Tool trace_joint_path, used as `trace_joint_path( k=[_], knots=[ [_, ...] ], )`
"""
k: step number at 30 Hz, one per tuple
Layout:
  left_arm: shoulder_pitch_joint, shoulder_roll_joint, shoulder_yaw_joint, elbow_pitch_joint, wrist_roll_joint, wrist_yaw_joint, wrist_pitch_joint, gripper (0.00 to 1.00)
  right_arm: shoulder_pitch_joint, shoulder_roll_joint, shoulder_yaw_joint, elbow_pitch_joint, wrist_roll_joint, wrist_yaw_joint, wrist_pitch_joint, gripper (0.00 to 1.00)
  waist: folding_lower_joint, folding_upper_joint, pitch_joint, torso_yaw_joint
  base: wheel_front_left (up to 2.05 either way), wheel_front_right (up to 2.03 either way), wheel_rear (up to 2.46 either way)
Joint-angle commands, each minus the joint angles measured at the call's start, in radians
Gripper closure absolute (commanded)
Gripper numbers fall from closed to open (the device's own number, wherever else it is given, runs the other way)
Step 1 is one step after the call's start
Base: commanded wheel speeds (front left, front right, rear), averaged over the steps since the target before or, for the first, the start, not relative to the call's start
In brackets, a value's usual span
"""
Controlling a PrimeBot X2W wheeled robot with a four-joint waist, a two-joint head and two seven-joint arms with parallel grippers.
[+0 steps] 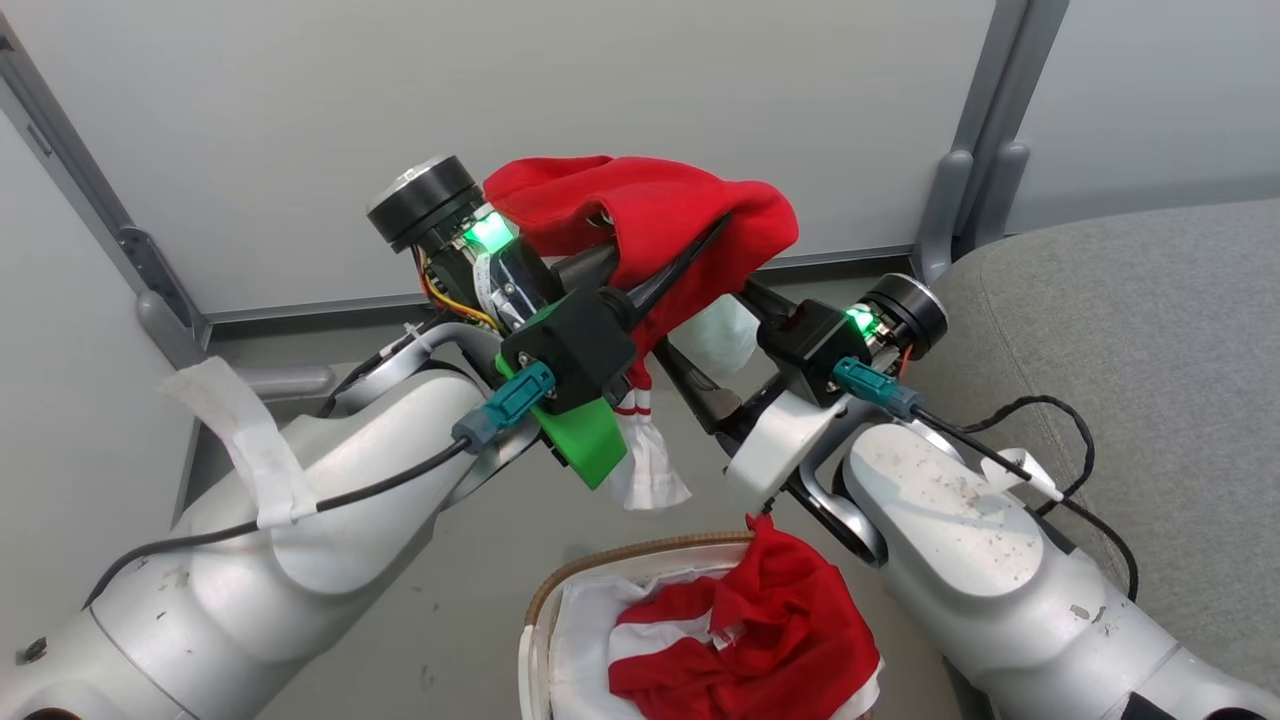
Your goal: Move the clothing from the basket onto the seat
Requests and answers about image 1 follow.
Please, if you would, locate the small white tape tag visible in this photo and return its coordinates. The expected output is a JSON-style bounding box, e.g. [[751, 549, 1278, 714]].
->
[[983, 447, 1066, 503]]

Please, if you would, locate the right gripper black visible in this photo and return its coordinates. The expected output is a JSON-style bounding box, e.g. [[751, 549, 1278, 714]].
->
[[655, 273, 949, 433]]

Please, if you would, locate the grey partition post pair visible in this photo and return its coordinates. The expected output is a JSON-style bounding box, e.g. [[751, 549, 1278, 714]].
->
[[912, 0, 1071, 286]]

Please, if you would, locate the red garment with white cuff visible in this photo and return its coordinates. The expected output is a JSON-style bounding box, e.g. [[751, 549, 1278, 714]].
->
[[483, 153, 801, 513]]

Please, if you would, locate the red and white crumpled garment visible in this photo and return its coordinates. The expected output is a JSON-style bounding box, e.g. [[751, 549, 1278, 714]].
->
[[607, 513, 886, 720]]

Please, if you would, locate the teal cable connector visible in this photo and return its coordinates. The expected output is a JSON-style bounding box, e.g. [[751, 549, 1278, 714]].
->
[[452, 362, 557, 448], [833, 358, 923, 421]]

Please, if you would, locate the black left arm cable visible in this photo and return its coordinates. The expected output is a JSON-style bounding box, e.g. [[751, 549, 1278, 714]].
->
[[83, 435, 476, 609]]

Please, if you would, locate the white laundry basket tan rim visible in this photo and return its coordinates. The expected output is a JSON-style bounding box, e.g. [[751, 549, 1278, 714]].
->
[[517, 530, 886, 720]]

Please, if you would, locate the left gripper black green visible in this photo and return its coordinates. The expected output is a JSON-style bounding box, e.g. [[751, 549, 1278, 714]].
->
[[367, 155, 733, 491]]

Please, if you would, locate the grey fabric sofa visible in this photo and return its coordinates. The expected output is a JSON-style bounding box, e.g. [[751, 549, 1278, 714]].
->
[[905, 198, 1280, 691]]

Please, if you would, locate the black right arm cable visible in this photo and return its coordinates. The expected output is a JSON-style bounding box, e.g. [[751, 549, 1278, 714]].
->
[[910, 395, 1141, 603]]

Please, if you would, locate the grey partition bottom rail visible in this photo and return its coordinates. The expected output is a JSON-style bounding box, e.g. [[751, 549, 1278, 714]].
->
[[205, 245, 951, 326]]

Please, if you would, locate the white cloth basket liner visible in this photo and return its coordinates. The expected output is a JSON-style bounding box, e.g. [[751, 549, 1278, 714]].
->
[[550, 570, 741, 720]]

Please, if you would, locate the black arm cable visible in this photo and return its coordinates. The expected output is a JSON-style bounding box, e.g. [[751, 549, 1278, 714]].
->
[[910, 395, 1141, 603], [83, 435, 476, 609]]

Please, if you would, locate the wide white tape strip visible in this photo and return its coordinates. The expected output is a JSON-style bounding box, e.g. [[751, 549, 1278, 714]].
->
[[160, 357, 321, 531]]

